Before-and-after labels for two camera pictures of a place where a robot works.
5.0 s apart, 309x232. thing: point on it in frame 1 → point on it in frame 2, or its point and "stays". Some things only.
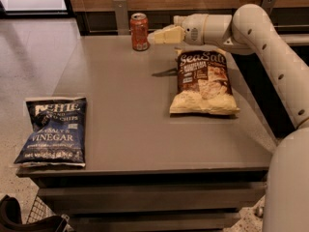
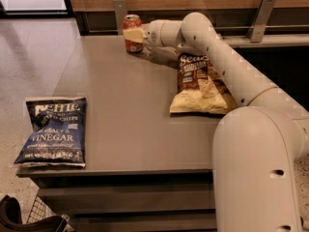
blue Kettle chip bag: (58, 132) stays
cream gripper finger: (173, 35) → (134, 35)
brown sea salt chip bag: (204, 84) stays
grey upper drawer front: (250, 194) stays
